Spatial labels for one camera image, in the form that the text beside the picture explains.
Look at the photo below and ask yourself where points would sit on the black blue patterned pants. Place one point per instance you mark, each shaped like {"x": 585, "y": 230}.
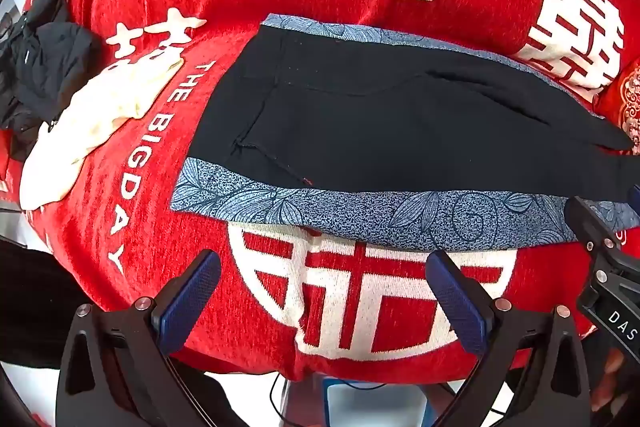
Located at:
{"x": 375, "y": 127}

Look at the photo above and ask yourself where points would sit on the cream white cloth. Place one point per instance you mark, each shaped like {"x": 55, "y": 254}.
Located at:
{"x": 95, "y": 112}

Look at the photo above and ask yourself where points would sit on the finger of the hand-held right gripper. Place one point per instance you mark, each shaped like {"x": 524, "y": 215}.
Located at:
{"x": 590, "y": 222}

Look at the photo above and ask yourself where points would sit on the black jacket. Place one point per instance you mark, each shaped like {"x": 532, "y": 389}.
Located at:
{"x": 42, "y": 57}

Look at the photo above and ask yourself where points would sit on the blue white box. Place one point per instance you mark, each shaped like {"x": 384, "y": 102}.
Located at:
{"x": 372, "y": 402}

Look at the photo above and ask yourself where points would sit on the dark cloth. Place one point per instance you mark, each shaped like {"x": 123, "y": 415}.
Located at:
{"x": 40, "y": 302}

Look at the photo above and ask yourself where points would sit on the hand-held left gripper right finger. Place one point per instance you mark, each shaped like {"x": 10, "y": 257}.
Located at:
{"x": 457, "y": 302}

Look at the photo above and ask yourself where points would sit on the red embroidered pillow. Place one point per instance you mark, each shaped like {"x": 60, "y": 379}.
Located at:
{"x": 625, "y": 107}

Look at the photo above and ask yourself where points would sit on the person's right hand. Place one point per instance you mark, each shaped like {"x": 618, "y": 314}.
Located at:
{"x": 610, "y": 377}

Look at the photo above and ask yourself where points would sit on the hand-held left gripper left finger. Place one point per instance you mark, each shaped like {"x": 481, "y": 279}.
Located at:
{"x": 192, "y": 297}

